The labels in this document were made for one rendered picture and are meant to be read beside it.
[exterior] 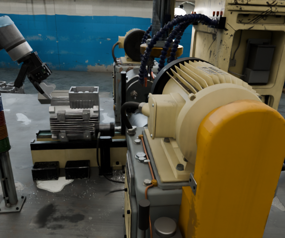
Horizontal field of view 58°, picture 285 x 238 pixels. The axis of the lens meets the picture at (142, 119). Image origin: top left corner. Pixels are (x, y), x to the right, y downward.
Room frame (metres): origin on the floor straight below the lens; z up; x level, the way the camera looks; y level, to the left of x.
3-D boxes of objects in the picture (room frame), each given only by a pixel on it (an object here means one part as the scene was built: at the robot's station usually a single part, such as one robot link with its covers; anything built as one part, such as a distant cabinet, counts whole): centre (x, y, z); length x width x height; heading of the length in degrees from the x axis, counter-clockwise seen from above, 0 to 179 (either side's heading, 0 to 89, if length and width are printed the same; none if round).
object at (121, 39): (1.73, 0.09, 1.16); 0.33 x 0.26 x 0.42; 8
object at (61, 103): (1.06, 0.29, 1.01); 0.20 x 0.19 x 0.19; 98
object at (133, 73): (1.46, 0.02, 1.04); 0.37 x 0.25 x 0.25; 8
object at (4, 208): (0.73, 0.46, 1.01); 0.08 x 0.08 x 0.42; 8
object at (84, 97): (1.07, 0.25, 1.11); 0.12 x 0.11 x 0.07; 98
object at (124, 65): (1.70, 0.06, 0.99); 0.35 x 0.31 x 0.37; 8
